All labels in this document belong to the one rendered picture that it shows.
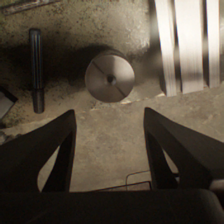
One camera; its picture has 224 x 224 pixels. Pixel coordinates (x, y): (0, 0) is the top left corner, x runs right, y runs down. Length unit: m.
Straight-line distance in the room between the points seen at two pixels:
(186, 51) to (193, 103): 1.09
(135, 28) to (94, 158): 1.24
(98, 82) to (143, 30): 0.08
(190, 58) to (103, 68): 0.09
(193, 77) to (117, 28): 0.10
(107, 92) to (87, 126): 1.09
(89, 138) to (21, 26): 1.12
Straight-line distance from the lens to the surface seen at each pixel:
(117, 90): 0.21
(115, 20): 0.24
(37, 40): 0.25
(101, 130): 1.30
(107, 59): 0.20
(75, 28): 0.24
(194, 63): 0.23
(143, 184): 1.56
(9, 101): 0.27
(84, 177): 1.54
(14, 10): 0.25
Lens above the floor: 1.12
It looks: 65 degrees down
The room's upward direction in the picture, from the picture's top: 179 degrees clockwise
